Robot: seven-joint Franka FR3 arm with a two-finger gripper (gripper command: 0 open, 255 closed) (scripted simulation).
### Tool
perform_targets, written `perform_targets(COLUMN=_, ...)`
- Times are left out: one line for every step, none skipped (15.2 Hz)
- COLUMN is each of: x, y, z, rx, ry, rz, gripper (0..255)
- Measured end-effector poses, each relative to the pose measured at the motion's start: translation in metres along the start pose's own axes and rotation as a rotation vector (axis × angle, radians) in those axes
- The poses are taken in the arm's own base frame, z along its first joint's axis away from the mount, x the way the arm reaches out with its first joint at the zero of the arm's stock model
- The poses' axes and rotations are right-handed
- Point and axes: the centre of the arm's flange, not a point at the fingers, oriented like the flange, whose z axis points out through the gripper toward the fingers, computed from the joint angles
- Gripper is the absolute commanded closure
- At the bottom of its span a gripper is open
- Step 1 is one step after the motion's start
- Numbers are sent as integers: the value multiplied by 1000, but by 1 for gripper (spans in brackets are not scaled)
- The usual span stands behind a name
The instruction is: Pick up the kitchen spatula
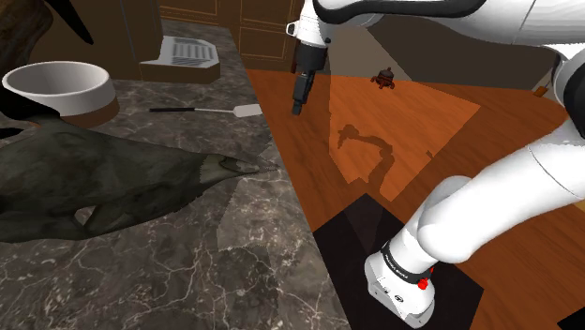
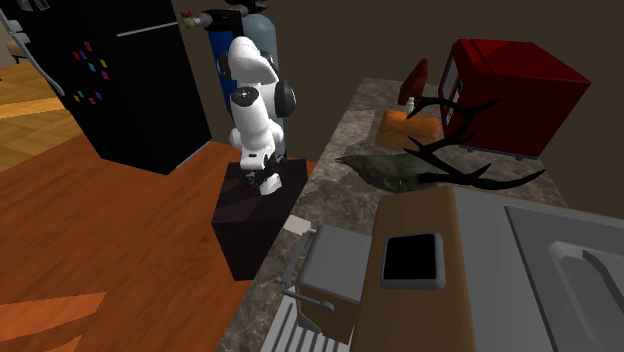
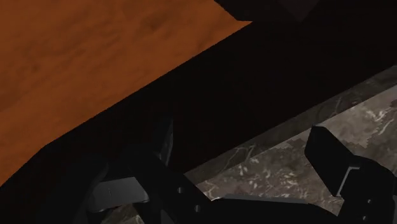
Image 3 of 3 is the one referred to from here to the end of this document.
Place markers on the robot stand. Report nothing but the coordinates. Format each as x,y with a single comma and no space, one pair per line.
325,9

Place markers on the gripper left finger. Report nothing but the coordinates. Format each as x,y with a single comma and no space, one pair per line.
167,192

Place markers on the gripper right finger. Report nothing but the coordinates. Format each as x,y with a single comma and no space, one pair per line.
363,183

